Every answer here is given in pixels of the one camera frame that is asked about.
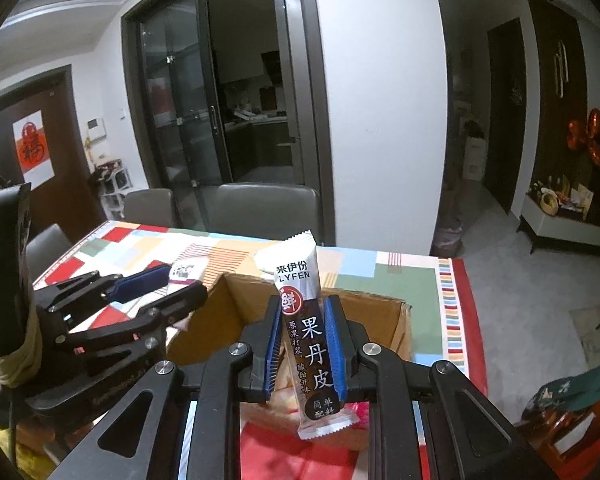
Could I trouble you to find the green cloth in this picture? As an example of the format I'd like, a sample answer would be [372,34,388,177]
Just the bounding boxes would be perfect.
[522,360,600,418]

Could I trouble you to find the white snack bar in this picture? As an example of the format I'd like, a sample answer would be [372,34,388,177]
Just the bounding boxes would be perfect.
[252,230,363,441]

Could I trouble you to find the red wooden chair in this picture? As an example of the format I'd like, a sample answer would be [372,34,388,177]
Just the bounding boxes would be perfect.
[512,410,600,480]

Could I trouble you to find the dark trash bag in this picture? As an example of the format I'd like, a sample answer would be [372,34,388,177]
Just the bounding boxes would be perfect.
[432,210,466,256]

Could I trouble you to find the white low cabinet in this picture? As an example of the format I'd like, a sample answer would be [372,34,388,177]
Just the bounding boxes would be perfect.
[517,192,600,256]

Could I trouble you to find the colourful patchwork tablecloth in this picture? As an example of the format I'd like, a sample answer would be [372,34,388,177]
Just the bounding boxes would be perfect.
[30,220,488,480]

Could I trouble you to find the grey chair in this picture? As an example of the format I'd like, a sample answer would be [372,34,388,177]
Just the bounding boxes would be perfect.
[26,223,73,278]
[123,188,176,228]
[200,182,326,246]

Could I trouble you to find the small white snack packet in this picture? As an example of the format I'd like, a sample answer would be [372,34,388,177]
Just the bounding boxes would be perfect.
[162,255,208,333]

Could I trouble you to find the dark interior door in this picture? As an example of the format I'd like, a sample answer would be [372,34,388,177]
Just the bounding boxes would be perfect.
[487,17,528,216]

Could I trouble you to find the red door poster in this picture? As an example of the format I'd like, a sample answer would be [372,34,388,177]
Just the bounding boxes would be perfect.
[12,109,56,184]

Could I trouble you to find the shoe rack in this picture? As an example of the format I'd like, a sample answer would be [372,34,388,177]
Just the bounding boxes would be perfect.
[92,157,133,221]

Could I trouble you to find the glass sliding door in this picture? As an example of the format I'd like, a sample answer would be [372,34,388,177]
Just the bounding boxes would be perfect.
[121,0,336,246]

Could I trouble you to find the brown entrance door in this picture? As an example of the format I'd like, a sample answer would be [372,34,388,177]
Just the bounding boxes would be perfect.
[0,65,106,231]

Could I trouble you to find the white box on floor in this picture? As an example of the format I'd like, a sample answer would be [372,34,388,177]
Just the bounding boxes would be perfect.
[462,135,486,181]

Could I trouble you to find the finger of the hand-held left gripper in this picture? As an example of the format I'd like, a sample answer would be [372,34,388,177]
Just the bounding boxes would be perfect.
[32,265,172,323]
[55,280,208,356]

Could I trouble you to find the brown cardboard box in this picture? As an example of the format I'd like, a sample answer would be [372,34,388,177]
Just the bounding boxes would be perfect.
[165,272,413,431]

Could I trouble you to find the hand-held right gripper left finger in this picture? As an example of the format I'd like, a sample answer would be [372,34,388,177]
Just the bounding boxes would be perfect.
[45,295,286,480]

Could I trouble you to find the dark wardrobe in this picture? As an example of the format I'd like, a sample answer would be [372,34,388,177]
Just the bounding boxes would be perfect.
[525,0,600,201]

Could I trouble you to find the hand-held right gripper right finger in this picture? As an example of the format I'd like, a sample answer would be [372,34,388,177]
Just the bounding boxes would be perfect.
[322,295,556,480]

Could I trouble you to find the orange foil balloons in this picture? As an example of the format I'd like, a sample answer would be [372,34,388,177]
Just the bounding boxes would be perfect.
[565,107,600,173]

